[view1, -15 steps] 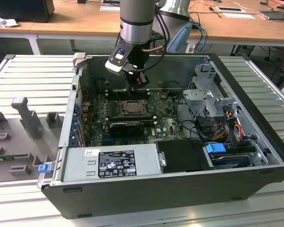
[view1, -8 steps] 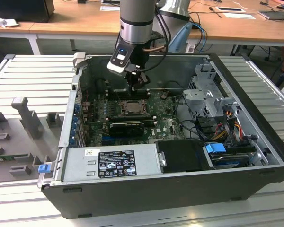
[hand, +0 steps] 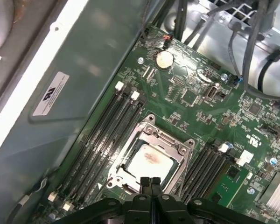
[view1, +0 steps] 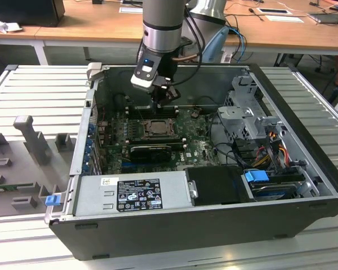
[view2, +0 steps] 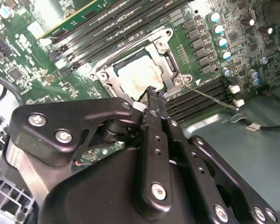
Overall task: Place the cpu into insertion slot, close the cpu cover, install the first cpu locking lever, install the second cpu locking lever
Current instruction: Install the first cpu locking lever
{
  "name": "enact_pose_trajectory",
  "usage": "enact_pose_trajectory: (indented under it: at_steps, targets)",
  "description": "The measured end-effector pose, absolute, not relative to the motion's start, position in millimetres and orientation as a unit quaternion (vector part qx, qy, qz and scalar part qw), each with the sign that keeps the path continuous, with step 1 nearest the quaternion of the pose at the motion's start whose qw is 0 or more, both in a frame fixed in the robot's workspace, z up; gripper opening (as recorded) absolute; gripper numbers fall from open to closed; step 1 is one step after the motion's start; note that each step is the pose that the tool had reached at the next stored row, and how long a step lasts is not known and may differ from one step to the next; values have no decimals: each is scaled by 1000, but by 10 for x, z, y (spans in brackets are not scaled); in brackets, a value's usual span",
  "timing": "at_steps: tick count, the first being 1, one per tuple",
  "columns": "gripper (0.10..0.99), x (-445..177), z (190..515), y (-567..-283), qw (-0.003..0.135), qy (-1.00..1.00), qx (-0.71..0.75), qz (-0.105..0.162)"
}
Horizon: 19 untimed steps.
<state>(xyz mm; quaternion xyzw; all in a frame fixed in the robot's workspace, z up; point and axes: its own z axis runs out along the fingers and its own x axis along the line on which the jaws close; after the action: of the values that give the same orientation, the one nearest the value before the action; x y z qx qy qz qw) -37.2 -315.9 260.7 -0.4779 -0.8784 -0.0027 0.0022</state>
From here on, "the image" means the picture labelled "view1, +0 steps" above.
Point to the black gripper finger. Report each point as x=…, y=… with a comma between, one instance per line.
x=173, y=92
x=159, y=98

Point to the silver topped CPU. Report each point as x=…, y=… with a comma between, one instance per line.
x=157, y=126

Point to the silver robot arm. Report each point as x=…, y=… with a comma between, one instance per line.
x=162, y=17

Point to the black RAM slot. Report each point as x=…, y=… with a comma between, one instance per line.
x=169, y=116
x=169, y=107
x=169, y=113
x=169, y=110

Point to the CPU socket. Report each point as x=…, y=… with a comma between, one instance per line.
x=157, y=137

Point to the blue expansion slot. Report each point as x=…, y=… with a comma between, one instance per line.
x=128, y=163

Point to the round coin battery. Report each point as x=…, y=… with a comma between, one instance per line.
x=195, y=114

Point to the black cylindrical component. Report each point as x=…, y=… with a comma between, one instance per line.
x=119, y=101

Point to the pale blue teach pendant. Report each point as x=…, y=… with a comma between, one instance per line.
x=214, y=45

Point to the black graphics card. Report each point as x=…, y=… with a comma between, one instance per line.
x=149, y=154

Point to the green motherboard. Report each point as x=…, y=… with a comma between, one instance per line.
x=197, y=146

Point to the metal drive cage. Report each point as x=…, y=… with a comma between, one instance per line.
x=233, y=112

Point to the white board sticker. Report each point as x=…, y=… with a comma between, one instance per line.
x=188, y=155

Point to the white paper sheet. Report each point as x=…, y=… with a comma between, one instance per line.
x=284, y=18
x=129, y=9

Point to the wooden desk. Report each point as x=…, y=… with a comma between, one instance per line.
x=22, y=33
x=101, y=25

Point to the black plastic shroud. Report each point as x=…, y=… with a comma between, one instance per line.
x=214, y=185

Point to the hard disk in blue carrier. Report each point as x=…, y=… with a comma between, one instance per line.
x=255, y=177

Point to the grey power supply unit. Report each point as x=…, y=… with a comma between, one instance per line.
x=93, y=197

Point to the black open PC case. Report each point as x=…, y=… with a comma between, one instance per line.
x=157, y=239

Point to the blue case latch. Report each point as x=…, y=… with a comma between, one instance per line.
x=52, y=201

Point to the grey parts rack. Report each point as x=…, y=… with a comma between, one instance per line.
x=25, y=174

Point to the black box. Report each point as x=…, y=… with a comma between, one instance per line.
x=25, y=11

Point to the dark notebook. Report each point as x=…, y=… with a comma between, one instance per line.
x=326, y=17

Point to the crumpled white paper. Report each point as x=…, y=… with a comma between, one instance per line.
x=5, y=26

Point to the green RAM stick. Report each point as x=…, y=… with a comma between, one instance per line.
x=11, y=185

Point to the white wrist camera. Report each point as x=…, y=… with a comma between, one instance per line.
x=142, y=80

